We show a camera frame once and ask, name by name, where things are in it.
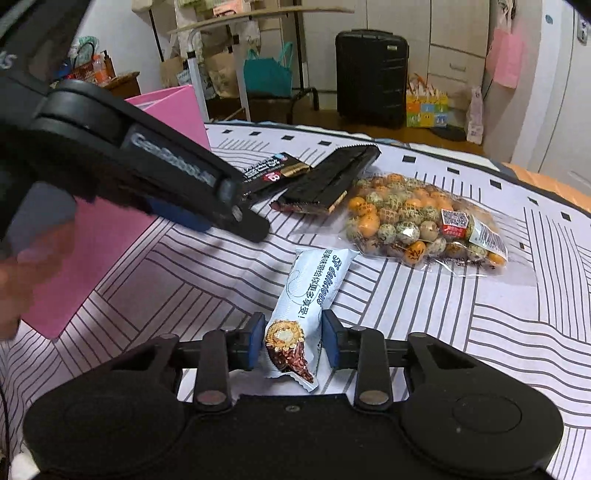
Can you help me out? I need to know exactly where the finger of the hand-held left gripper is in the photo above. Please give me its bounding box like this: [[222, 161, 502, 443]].
[[143, 194, 271, 244]]

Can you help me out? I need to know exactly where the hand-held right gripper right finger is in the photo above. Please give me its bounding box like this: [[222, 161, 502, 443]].
[[322, 309, 499, 411]]

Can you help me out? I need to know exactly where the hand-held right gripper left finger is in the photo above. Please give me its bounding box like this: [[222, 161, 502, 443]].
[[111, 313, 267, 413]]

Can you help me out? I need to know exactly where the white blue snack bar packet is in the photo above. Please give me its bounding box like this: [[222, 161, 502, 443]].
[[263, 247, 360, 393]]

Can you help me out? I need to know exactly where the black yellow snack packet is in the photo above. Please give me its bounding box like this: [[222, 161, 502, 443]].
[[240, 151, 311, 204]]

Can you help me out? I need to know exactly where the pink cardboard box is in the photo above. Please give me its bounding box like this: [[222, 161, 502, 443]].
[[14, 84, 212, 341]]

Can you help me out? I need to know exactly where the person's left hand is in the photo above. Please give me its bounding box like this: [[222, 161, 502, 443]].
[[0, 224, 79, 342]]

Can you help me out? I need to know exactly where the red basket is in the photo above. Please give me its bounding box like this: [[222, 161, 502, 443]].
[[65, 60, 100, 84]]

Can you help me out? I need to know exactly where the wooden bedside cabinet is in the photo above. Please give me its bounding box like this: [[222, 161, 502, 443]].
[[108, 71, 141, 100]]

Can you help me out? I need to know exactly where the clear bag of coated nuts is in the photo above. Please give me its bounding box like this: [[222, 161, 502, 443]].
[[342, 172, 539, 278]]

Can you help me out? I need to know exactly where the printed brown paper bag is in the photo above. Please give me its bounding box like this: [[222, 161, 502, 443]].
[[205, 51, 245, 99]]

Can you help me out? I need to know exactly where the teal shopping bag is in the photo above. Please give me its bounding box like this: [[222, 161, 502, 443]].
[[243, 41, 295, 97]]

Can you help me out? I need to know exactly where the black suitcase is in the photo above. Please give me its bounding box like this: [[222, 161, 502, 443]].
[[335, 30, 410, 130]]

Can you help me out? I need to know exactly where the colourful gift box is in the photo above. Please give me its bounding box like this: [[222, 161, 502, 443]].
[[406, 74, 450, 128]]

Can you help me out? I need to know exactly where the wooden folding table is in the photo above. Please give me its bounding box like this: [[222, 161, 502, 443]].
[[168, 4, 356, 123]]

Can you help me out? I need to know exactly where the black round base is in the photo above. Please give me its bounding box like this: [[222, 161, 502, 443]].
[[429, 124, 467, 141]]

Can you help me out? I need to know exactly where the white plastic bag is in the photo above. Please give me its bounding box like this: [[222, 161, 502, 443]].
[[466, 85, 485, 144]]

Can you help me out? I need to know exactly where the orange bed sheet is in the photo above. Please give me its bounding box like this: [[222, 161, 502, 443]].
[[501, 161, 591, 191]]

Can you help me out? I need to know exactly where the white wardrobe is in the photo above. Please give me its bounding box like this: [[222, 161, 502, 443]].
[[302, 0, 490, 100]]

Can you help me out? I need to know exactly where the pink hanging bag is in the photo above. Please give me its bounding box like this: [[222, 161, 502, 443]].
[[487, 25, 525, 88]]

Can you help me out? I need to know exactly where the white door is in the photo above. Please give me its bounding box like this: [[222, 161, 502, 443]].
[[531, 0, 591, 181]]

